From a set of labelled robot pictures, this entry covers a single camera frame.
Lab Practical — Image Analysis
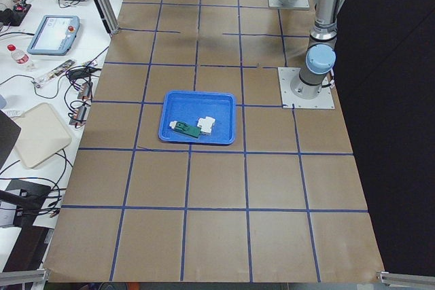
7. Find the white circuit breaker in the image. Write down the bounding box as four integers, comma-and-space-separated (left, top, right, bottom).
196, 116, 215, 135

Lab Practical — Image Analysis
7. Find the green terminal block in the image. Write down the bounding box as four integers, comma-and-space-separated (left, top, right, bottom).
169, 121, 201, 139

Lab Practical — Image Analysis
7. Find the blue plastic tray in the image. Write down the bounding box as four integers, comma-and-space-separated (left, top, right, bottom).
158, 90, 237, 145

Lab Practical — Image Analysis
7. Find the near teach pendant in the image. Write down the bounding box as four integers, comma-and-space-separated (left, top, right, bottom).
27, 15, 80, 56

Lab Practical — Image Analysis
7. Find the black monitor stand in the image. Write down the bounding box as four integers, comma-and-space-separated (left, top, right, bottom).
1, 179, 51, 228

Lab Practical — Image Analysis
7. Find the plastic water bottle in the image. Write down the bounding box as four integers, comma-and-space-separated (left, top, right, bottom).
7, 44, 35, 71

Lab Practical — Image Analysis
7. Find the usb hub with cables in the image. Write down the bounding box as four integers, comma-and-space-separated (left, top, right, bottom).
69, 81, 93, 128

